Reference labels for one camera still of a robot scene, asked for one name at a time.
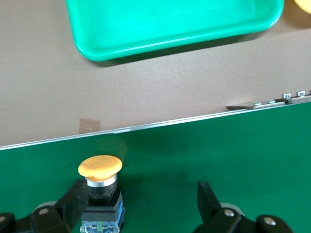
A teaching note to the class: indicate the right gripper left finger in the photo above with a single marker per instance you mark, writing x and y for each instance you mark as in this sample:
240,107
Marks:
73,204

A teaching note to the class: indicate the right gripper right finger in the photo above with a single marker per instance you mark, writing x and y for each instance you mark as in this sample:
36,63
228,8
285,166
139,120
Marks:
209,206

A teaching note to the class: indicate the yellow mushroom push button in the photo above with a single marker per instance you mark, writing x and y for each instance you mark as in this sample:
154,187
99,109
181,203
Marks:
99,167

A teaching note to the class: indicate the green conveyor belt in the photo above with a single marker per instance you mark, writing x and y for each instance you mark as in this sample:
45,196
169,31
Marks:
194,157

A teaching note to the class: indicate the green plastic tray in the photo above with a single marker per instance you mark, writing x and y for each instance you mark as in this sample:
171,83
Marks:
170,24

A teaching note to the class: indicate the yellow plastic tray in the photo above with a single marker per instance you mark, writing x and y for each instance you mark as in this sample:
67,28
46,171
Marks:
303,4

